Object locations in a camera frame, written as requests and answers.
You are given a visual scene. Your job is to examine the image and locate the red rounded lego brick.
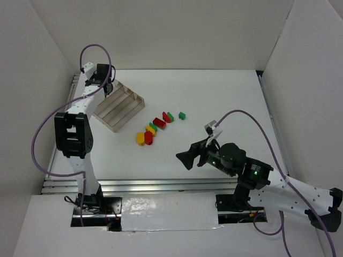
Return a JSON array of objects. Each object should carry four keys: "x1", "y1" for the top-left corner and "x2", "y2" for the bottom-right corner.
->
[{"x1": 144, "y1": 131, "x2": 154, "y2": 145}]

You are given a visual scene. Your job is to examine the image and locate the yellow rounded lego brick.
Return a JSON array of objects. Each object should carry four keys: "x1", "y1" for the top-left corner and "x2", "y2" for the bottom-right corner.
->
[{"x1": 136, "y1": 132, "x2": 145, "y2": 146}]

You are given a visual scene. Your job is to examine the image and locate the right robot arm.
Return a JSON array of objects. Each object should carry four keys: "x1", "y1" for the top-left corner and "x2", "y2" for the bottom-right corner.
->
[{"x1": 176, "y1": 140, "x2": 342, "y2": 232}]

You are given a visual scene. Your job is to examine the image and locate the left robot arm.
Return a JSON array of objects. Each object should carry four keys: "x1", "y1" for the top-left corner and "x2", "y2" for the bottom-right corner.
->
[{"x1": 54, "y1": 63, "x2": 114, "y2": 209}]

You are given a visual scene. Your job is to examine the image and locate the clear compartment organizer tray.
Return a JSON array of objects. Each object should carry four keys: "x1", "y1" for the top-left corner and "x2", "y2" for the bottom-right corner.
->
[{"x1": 93, "y1": 80, "x2": 145, "y2": 133}]

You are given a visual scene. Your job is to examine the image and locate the small green lego brick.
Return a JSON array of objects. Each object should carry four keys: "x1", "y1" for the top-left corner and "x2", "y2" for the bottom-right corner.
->
[{"x1": 178, "y1": 112, "x2": 186, "y2": 120}]

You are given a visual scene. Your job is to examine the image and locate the green half-round lego brick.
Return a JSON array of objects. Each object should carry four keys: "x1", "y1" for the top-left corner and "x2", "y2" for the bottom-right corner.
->
[{"x1": 167, "y1": 112, "x2": 174, "y2": 122}]

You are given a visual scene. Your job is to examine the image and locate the red half-round lego brick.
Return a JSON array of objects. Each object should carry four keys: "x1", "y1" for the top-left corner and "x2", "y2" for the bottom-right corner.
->
[{"x1": 162, "y1": 112, "x2": 172, "y2": 123}]

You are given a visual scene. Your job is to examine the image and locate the red rectangular lego brick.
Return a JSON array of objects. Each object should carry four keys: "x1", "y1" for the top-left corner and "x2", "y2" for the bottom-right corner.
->
[{"x1": 153, "y1": 117, "x2": 167, "y2": 130}]

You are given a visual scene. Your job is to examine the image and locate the small yellow lego brick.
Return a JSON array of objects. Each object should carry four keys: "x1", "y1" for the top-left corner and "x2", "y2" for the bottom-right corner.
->
[{"x1": 145, "y1": 126, "x2": 156, "y2": 136}]

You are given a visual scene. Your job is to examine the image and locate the white cover panel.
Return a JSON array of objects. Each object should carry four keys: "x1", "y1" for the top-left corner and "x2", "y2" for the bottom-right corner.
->
[{"x1": 121, "y1": 192, "x2": 220, "y2": 232}]

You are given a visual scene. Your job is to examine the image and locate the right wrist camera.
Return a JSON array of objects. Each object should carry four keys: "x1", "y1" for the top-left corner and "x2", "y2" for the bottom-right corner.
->
[{"x1": 204, "y1": 120, "x2": 223, "y2": 147}]

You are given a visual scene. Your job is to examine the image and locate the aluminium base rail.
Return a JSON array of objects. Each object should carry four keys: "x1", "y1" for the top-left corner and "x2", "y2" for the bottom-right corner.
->
[{"x1": 41, "y1": 177, "x2": 237, "y2": 196}]

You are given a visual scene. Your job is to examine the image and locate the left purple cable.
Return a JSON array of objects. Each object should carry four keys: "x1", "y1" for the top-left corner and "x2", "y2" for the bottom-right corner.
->
[{"x1": 31, "y1": 44, "x2": 113, "y2": 227}]

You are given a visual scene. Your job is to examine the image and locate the purple cable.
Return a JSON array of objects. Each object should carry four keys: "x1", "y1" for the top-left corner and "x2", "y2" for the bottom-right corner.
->
[
  {"x1": 214, "y1": 109, "x2": 337, "y2": 257},
  {"x1": 31, "y1": 44, "x2": 113, "y2": 227}
]

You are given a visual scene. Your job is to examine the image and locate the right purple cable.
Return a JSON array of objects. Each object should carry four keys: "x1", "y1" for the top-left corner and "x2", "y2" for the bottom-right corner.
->
[{"x1": 214, "y1": 109, "x2": 337, "y2": 257}]

